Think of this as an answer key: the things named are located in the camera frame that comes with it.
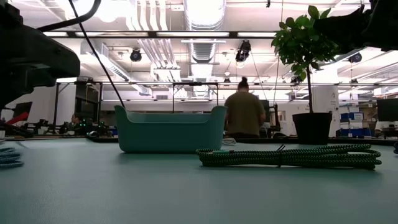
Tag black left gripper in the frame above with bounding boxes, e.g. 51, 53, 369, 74
0, 2, 81, 110

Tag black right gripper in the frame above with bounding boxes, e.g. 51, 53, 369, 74
313, 0, 398, 55

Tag green braided USB-C cable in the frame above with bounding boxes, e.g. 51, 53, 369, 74
195, 143, 382, 170

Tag green leafy plant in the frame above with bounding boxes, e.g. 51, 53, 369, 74
271, 5, 340, 114

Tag person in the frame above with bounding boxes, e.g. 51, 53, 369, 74
224, 77, 267, 139
63, 112, 83, 135

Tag black computer monitor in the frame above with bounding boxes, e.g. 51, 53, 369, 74
376, 98, 398, 123

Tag blue storage boxes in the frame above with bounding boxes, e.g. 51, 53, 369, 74
340, 111, 374, 138

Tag black plant pot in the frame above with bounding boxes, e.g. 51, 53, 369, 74
292, 112, 333, 146

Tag teal plastic bin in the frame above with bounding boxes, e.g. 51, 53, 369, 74
114, 105, 228, 154

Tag green table mat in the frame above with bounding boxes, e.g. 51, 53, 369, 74
0, 138, 398, 224

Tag black ceiling camera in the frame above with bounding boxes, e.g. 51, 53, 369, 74
348, 52, 363, 64
234, 40, 252, 63
129, 49, 143, 63

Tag thick black cable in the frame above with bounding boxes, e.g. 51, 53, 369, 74
36, 0, 103, 32

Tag thin black cable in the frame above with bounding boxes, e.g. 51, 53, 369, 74
67, 0, 126, 109

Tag light blue braided cable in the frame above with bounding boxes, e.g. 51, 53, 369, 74
0, 147, 25, 169

